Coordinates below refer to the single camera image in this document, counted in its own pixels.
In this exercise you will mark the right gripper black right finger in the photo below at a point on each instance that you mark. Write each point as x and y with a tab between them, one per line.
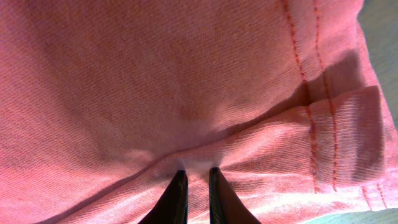
225	205

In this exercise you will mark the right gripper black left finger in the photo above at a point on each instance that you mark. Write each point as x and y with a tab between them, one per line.
172	207

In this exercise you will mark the red soccer t-shirt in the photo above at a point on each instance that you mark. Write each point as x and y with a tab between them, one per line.
103	101

